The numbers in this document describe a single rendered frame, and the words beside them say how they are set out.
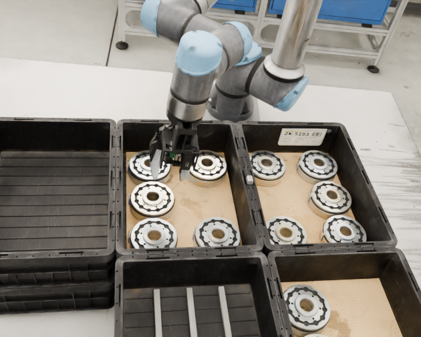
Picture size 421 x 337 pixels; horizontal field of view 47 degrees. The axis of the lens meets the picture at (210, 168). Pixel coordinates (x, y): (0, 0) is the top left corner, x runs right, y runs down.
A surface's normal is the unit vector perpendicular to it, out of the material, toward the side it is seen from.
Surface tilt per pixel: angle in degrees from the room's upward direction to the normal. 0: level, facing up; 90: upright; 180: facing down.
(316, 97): 0
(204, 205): 0
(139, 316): 0
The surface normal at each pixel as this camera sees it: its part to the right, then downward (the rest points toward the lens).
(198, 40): 0.22, -0.68
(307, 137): 0.12, 0.72
